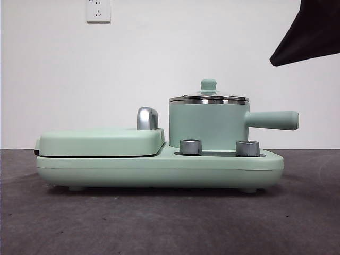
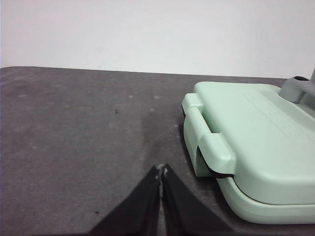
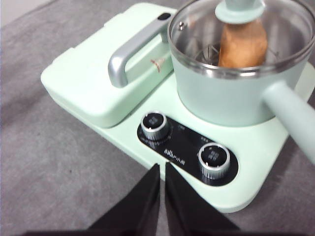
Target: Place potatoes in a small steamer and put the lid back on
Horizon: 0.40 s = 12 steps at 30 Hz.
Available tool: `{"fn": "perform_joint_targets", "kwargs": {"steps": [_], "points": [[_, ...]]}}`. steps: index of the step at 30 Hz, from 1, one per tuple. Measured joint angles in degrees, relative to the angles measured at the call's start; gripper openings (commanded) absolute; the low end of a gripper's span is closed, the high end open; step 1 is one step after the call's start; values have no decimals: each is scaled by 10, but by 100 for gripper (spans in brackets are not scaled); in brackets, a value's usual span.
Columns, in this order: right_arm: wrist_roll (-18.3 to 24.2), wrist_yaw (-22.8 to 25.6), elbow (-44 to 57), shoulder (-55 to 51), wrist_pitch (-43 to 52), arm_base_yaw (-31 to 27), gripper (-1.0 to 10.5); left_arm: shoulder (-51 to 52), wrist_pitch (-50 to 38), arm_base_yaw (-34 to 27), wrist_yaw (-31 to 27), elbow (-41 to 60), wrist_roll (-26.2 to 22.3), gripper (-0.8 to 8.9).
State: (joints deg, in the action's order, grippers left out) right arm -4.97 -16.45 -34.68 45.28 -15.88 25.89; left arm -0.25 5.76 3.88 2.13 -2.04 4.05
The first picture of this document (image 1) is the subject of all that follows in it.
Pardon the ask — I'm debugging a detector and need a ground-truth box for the glass lid with green knob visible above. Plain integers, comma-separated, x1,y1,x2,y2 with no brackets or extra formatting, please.
169,78,250,104

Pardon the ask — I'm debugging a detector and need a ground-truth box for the silver control knob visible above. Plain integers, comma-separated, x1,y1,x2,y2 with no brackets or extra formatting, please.
179,139,202,155
235,140,260,157

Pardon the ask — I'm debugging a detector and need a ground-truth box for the mint green breakfast machine base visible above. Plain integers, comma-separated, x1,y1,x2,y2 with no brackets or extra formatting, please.
36,142,284,192

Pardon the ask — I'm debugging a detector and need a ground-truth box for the mint green griddle cover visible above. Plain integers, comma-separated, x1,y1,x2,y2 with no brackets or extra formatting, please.
34,126,165,158

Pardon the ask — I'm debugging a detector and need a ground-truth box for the mint green pot with handle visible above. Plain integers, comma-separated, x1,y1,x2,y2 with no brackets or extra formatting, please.
168,97,300,149

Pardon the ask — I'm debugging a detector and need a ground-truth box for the chrome arched cover handle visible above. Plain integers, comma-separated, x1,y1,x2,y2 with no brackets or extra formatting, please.
136,106,160,131

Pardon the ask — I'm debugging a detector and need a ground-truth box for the white wall socket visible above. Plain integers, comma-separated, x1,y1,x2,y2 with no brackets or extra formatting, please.
86,0,111,23

